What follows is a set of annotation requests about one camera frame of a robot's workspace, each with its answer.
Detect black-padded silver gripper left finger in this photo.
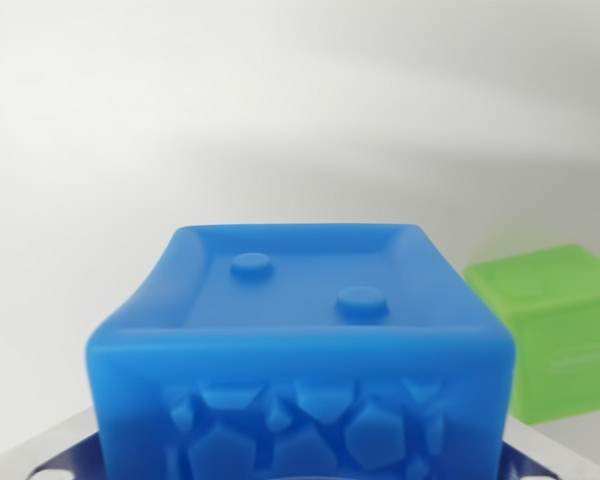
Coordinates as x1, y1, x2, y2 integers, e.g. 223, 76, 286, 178
0, 405, 104, 480

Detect black-padded silver gripper right finger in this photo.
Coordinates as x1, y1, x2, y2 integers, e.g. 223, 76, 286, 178
502, 425, 600, 480

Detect blue patterned plastic cube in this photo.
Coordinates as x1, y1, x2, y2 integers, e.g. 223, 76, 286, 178
84, 223, 517, 480

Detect green plastic cube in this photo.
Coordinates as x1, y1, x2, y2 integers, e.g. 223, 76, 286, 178
463, 243, 600, 428

